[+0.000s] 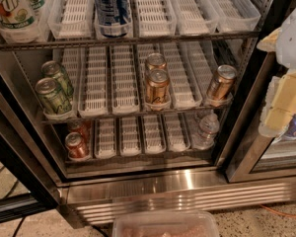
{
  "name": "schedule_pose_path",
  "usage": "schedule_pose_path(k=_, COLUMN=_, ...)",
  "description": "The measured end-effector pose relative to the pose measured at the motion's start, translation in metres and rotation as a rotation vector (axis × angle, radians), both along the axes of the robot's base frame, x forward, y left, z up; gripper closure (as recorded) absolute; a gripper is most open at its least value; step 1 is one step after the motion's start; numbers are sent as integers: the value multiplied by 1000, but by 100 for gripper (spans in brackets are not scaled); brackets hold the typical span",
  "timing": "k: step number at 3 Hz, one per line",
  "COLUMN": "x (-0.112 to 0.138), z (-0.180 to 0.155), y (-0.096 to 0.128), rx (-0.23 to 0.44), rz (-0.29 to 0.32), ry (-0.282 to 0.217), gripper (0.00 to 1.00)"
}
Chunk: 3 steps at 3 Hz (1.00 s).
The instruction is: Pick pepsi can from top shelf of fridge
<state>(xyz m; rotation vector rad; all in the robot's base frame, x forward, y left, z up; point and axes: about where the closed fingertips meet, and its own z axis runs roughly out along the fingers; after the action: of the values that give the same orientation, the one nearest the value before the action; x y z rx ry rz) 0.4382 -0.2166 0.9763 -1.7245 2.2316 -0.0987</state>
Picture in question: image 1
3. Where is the steel fridge cabinet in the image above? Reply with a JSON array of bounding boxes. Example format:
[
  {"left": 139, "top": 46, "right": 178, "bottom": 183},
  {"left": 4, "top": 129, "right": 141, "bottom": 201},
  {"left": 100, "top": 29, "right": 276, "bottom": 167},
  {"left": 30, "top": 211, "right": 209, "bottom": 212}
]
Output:
[{"left": 0, "top": 0, "right": 296, "bottom": 227}]

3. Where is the black sliding fridge door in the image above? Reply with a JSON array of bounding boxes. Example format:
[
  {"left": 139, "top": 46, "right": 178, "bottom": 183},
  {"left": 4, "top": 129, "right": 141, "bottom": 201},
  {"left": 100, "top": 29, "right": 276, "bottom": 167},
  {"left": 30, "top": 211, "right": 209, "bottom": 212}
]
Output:
[{"left": 0, "top": 76, "right": 58, "bottom": 223}]

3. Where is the gold can right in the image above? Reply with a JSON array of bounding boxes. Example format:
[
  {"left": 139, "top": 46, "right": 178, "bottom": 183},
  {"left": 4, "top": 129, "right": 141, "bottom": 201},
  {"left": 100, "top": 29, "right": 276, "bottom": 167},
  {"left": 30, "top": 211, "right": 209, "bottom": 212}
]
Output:
[{"left": 206, "top": 65, "right": 238, "bottom": 101}]

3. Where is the gold can front middle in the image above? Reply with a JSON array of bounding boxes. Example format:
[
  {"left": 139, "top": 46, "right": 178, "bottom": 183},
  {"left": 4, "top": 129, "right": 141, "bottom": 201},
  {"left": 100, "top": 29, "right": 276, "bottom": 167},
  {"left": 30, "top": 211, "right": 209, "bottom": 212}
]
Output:
[{"left": 145, "top": 69, "right": 170, "bottom": 105}]

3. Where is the clear plastic food container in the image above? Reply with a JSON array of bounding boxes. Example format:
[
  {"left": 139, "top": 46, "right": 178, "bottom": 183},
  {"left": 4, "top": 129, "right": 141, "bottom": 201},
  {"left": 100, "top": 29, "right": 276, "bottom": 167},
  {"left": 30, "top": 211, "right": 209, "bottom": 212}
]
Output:
[{"left": 111, "top": 211, "right": 220, "bottom": 237}]

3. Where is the gold can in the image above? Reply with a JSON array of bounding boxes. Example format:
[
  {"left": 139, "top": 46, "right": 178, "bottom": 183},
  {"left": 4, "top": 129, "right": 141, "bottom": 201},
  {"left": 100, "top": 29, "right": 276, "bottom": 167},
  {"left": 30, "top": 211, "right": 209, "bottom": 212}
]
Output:
[
  {"left": 145, "top": 53, "right": 167, "bottom": 70},
  {"left": 206, "top": 65, "right": 238, "bottom": 101},
  {"left": 145, "top": 69, "right": 170, "bottom": 105}
]

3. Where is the red can rear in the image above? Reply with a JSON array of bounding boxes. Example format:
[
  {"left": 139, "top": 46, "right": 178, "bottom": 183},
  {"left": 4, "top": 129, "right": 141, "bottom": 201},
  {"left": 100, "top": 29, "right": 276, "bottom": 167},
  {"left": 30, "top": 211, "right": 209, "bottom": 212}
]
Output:
[{"left": 67, "top": 120, "right": 90, "bottom": 141}]

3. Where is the red can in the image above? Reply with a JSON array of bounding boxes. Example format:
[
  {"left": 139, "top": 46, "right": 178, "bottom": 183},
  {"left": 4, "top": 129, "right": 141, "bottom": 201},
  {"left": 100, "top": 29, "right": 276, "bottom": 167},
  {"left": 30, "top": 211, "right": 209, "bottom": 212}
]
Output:
[
  {"left": 67, "top": 120, "right": 90, "bottom": 141},
  {"left": 65, "top": 132, "right": 89, "bottom": 160}
]

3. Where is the green can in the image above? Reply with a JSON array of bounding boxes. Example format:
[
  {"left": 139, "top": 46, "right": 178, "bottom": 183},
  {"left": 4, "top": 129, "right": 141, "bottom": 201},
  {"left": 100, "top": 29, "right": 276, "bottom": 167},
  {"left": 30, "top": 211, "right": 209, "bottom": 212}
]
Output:
[
  {"left": 36, "top": 77, "right": 72, "bottom": 115},
  {"left": 41, "top": 60, "right": 74, "bottom": 100}
]

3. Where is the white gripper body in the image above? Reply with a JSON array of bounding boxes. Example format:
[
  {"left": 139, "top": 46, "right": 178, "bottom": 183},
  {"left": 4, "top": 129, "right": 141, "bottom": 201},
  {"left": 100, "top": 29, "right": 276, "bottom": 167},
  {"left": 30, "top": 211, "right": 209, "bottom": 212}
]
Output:
[{"left": 275, "top": 8, "right": 296, "bottom": 69}]

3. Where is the blue pepsi can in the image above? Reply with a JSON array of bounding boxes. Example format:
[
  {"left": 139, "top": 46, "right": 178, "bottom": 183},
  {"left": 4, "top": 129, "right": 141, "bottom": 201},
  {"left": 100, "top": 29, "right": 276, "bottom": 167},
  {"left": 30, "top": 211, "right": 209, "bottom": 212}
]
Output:
[{"left": 95, "top": 0, "right": 131, "bottom": 38}]

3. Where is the gold can rear middle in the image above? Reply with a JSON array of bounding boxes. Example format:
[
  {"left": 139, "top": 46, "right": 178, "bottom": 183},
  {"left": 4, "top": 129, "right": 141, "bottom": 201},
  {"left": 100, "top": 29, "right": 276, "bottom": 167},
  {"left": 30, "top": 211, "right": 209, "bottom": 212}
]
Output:
[{"left": 145, "top": 53, "right": 167, "bottom": 70}]

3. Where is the orange cable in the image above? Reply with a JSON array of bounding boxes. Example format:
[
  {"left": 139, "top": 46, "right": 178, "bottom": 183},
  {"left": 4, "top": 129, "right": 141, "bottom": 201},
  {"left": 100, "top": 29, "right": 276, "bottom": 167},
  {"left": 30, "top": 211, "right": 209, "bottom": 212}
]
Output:
[{"left": 259, "top": 204, "right": 296, "bottom": 219}]

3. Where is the top wire shelf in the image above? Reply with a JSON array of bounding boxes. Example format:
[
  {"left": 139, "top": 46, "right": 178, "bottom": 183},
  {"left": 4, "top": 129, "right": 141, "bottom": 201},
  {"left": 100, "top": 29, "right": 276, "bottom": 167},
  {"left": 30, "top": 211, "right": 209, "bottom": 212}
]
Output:
[{"left": 0, "top": 31, "right": 259, "bottom": 51}]

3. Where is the green can rear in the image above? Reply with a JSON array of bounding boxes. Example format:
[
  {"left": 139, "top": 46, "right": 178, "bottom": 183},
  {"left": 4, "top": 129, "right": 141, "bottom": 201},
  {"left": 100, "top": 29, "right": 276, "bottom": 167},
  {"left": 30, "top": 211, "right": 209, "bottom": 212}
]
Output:
[{"left": 41, "top": 60, "right": 74, "bottom": 100}]

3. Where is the clear water bottle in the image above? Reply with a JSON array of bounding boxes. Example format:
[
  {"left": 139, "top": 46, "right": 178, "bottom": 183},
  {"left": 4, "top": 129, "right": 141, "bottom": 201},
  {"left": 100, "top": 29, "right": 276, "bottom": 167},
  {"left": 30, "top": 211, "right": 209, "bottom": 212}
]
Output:
[{"left": 194, "top": 111, "right": 220, "bottom": 150}]

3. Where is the middle wire shelf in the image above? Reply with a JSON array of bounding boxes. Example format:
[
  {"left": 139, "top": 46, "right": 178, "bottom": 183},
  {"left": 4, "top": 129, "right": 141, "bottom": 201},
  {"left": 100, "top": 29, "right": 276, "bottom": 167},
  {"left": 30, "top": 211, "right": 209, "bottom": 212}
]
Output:
[{"left": 41, "top": 104, "right": 231, "bottom": 124}]

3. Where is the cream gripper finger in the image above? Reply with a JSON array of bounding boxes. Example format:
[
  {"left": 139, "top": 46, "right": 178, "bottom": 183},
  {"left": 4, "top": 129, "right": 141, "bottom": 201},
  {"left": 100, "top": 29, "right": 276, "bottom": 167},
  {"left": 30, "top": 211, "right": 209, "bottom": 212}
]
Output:
[
  {"left": 259, "top": 70, "right": 296, "bottom": 137},
  {"left": 257, "top": 28, "right": 281, "bottom": 52}
]

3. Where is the red can front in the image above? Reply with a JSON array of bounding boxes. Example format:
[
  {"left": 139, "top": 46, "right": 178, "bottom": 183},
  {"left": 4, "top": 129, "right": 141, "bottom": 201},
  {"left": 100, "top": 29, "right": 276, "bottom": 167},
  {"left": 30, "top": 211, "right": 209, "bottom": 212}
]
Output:
[{"left": 65, "top": 132, "right": 89, "bottom": 160}]

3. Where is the white 7up can front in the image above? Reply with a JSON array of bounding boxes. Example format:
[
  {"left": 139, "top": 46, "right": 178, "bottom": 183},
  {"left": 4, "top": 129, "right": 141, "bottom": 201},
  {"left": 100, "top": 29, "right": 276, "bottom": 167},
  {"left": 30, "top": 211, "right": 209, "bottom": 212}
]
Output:
[{"left": 0, "top": 0, "right": 36, "bottom": 30}]

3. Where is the wire shelf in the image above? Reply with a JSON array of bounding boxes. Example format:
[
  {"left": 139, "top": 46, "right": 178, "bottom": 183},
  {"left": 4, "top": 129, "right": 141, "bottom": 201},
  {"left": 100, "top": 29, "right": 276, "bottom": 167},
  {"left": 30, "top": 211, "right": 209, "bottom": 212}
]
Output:
[
  {"left": 0, "top": 31, "right": 259, "bottom": 51},
  {"left": 41, "top": 104, "right": 231, "bottom": 124}
]

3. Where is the green can front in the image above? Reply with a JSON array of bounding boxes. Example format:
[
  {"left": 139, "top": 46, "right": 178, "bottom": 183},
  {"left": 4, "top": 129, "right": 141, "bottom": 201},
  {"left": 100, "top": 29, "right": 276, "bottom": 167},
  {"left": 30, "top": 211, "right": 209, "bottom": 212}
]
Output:
[{"left": 36, "top": 77, "right": 72, "bottom": 115}]

